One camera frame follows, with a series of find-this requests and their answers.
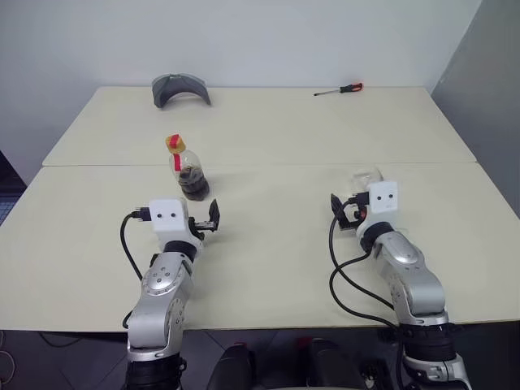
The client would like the grey baseball cap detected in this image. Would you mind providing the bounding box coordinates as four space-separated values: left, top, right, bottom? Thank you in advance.
151 73 213 110

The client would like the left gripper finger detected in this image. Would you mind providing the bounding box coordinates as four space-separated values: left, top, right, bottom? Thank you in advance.
207 198 223 232

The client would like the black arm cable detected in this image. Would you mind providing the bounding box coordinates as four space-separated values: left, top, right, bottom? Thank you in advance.
119 207 151 331
327 214 401 329

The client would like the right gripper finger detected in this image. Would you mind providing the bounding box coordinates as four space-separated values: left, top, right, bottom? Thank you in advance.
330 193 347 223

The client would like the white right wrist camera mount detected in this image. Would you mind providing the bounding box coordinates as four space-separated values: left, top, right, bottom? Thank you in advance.
357 179 401 231

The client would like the dark rounded shape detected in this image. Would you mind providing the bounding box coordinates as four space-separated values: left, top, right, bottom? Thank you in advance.
212 342 260 390

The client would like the plastic bottle with dark liquid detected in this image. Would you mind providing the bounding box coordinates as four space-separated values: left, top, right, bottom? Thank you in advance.
164 132 211 202

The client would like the orange black handled screwdriver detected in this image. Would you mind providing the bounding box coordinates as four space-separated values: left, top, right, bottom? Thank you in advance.
313 82 365 98

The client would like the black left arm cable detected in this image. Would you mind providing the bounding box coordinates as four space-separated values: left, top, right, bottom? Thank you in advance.
119 207 151 331

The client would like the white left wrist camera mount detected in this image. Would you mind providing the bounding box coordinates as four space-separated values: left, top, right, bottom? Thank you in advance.
148 197 204 251

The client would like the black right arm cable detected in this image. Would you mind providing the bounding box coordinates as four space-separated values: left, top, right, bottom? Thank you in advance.
327 214 401 329

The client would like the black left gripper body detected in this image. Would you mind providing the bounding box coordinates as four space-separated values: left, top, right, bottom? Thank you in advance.
187 218 217 241

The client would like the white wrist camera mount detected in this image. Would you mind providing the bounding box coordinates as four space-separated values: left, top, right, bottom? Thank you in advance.
148 197 204 251
357 179 401 231

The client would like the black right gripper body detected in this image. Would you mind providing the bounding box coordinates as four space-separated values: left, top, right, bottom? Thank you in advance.
338 192 371 232

